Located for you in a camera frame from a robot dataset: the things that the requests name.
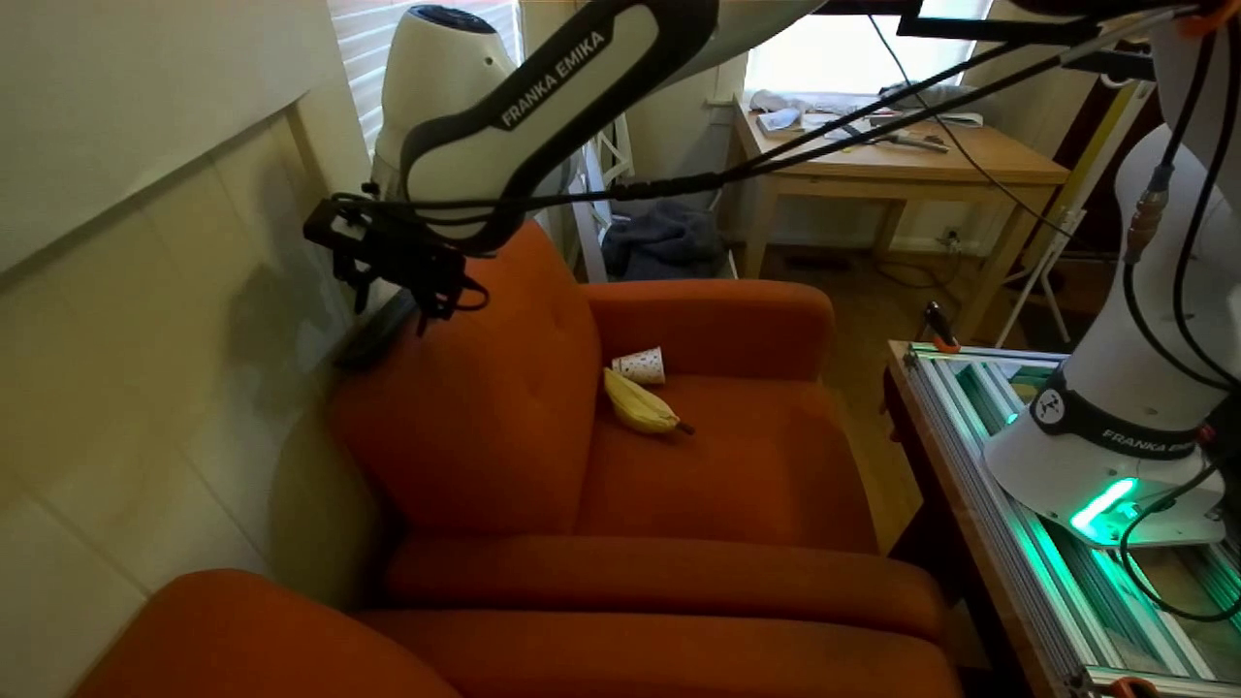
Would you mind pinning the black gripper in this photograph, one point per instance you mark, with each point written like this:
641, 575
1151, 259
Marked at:
411, 259

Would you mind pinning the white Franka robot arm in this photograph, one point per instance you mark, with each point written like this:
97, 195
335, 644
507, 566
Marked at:
566, 92

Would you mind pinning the white paper cup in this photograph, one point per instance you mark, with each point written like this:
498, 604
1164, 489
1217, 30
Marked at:
641, 365

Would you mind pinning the yellow banana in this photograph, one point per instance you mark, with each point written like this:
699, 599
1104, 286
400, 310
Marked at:
641, 406

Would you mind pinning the dark blue bag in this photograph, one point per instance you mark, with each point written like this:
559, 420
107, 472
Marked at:
659, 242

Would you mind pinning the orange armchair with banana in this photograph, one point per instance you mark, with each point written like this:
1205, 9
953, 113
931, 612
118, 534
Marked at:
724, 450

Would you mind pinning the papers on desk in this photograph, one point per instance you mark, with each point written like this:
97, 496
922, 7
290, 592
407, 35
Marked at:
778, 111

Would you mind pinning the wooden desk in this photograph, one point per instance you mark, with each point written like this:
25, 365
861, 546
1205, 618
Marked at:
905, 159

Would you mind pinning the orange black clamp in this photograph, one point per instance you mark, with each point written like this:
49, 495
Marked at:
939, 326
1130, 687

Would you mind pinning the white tripod stand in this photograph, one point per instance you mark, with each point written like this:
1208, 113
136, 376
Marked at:
1070, 208

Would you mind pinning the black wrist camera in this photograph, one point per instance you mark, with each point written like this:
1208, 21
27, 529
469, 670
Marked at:
338, 234

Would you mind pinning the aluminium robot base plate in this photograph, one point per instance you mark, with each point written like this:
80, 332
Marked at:
1070, 566

